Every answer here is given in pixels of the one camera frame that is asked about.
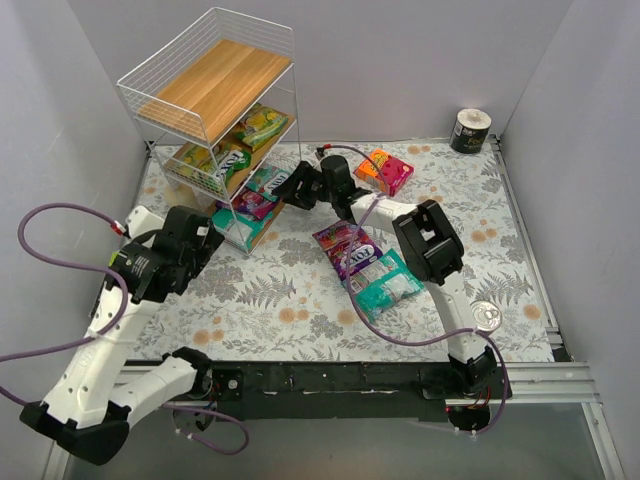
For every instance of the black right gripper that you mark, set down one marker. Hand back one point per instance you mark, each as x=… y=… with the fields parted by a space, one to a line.
x=306 y=183

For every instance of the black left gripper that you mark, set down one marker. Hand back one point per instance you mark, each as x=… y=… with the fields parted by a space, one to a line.
x=198 y=239

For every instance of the teal Fox's fruit candy bag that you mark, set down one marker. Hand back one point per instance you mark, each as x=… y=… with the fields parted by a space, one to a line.
x=266 y=179

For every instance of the purple Fox's berries candy bag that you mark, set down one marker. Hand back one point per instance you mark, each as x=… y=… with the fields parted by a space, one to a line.
x=347 y=247
x=251 y=203

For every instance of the teal mint candy bag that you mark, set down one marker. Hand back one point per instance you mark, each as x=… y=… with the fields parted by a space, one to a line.
x=239 y=229
x=382 y=285

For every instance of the green yellow Fox's candy bag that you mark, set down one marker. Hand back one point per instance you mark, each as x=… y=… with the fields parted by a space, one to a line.
x=258 y=126
x=209 y=170

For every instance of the red orange candy box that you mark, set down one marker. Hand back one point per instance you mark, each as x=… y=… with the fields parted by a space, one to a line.
x=388 y=174

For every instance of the white wire wooden shelf rack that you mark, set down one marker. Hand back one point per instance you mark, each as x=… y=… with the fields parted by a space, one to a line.
x=197 y=87

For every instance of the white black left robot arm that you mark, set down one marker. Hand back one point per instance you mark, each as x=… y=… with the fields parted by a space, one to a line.
x=86 y=413

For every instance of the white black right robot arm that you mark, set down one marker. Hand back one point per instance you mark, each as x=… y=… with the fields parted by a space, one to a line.
x=431 y=250

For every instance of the black green product box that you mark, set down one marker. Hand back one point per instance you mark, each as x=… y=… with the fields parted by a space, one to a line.
x=102 y=284

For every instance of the cream liquid bottle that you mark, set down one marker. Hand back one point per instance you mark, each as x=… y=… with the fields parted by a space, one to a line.
x=179 y=196

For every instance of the metal tin can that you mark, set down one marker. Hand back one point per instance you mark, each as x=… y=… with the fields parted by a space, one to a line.
x=487 y=315

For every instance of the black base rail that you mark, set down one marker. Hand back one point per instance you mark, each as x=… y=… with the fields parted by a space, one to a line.
x=342 y=390

